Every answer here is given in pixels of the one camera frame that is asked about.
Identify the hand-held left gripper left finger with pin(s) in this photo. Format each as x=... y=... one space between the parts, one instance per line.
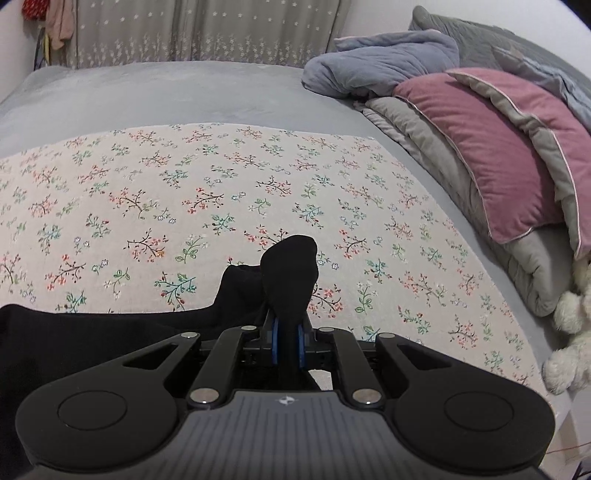
x=275 y=344

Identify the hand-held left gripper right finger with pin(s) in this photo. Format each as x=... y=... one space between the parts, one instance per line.
x=301 y=344

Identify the black pants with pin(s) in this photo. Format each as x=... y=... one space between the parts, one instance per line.
x=286 y=277

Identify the floral printed blanket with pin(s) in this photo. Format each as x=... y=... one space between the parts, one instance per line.
x=184 y=184

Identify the grey folded quilt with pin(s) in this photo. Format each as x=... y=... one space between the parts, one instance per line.
x=521 y=263

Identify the white plush toy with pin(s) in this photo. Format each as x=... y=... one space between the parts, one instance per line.
x=570 y=350

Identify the blue-grey quilt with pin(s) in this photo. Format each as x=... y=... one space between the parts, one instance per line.
x=383 y=64

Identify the grey patterned curtain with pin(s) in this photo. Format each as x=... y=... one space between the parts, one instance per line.
x=207 y=32

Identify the pink and grey pillow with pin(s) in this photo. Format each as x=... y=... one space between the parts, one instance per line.
x=554 y=120

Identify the pink garment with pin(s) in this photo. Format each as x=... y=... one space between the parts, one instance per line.
x=60 y=25

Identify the red garment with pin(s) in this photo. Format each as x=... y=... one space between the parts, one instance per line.
x=33 y=8

